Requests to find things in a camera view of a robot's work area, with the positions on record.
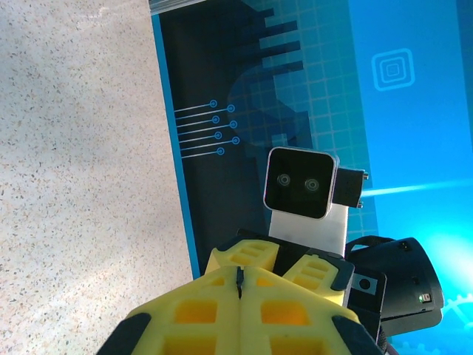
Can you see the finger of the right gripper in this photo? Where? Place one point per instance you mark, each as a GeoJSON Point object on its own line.
{"type": "Point", "coordinates": [318, 273]}
{"type": "Point", "coordinates": [244, 255]}

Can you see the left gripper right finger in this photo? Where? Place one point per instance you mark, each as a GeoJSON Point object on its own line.
{"type": "Point", "coordinates": [295, 325]}

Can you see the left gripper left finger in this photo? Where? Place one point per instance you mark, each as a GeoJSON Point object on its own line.
{"type": "Point", "coordinates": [192, 321]}

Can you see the aluminium frame post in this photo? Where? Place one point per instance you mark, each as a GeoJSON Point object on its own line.
{"type": "Point", "coordinates": [173, 5]}

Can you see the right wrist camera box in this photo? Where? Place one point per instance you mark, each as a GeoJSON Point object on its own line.
{"type": "Point", "coordinates": [299, 181]}

